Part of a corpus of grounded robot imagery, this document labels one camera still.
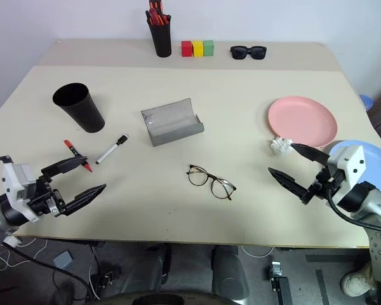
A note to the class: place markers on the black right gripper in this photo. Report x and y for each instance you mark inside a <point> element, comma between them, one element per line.
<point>320,185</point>

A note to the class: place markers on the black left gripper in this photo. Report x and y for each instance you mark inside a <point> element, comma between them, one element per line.
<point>42,197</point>

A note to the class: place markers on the red marker pen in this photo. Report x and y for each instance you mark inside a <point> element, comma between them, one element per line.
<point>70,146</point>

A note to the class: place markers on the white marker black cap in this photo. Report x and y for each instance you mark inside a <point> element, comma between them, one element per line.
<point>109,151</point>

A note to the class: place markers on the brown thin-rimmed eyeglasses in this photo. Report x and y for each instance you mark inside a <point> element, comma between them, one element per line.
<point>211,178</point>

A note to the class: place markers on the grey glasses case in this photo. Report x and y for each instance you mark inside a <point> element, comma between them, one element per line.
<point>171,124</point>

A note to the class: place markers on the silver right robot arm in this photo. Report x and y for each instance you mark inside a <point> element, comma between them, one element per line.
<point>376,203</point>

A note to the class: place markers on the crumpled white paper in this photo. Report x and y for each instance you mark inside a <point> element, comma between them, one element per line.
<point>281,146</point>

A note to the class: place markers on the pink plate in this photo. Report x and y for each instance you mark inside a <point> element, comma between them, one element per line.
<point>301,122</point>

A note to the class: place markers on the black plastic cup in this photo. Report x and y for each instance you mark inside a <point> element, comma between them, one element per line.
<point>82,111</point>

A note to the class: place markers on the blue plate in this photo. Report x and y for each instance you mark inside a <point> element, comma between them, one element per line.
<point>376,165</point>

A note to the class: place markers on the grey floor box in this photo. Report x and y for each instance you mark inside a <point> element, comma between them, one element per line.
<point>63,260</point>

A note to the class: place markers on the white power plug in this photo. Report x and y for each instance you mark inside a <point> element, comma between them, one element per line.
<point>11,242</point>

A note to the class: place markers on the long black tape strip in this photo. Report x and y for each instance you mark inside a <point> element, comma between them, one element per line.
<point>331,258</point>

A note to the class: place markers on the blue round stool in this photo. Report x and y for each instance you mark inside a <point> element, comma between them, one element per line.
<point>366,102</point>

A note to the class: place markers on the black floor device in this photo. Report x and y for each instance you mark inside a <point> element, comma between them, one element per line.
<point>104,279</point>

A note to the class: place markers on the dark rounded shape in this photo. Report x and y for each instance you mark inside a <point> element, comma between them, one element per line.
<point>149,270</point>
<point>228,273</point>

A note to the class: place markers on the black metal clamp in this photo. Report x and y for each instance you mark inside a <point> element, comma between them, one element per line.
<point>279,282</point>

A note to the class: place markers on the short black tape strip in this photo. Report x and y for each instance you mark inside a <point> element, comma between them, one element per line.
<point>322,286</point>

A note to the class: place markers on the white shoe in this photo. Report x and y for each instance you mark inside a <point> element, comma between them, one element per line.
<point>355,282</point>

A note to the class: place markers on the black sunglasses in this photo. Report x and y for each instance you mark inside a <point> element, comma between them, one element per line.
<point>239,52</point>

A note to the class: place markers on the dark curved base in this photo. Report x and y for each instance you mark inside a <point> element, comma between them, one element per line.
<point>165,298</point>

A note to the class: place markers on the green block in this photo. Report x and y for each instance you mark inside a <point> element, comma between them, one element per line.
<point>209,48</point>

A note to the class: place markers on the yellow block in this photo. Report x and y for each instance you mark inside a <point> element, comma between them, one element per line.
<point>197,50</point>

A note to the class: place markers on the red block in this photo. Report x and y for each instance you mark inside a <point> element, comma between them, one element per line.
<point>186,49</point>

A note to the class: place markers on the black tool holder cup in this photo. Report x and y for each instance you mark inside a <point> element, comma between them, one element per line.
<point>160,39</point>

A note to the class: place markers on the short black orange screwdriver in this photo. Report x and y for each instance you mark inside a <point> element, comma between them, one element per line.
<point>165,19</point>
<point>149,17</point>

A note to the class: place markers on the tall orange black screwdriver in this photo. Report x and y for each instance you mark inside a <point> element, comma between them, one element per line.
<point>152,4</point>

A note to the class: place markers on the red and orange markers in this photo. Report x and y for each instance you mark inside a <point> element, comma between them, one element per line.
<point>158,5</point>

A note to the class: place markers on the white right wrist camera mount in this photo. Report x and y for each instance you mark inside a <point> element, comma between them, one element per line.
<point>349,162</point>

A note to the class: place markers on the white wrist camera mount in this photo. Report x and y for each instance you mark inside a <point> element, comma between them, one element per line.
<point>17,181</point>
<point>349,162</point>

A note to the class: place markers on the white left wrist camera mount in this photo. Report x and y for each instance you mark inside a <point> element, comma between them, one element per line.
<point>17,181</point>

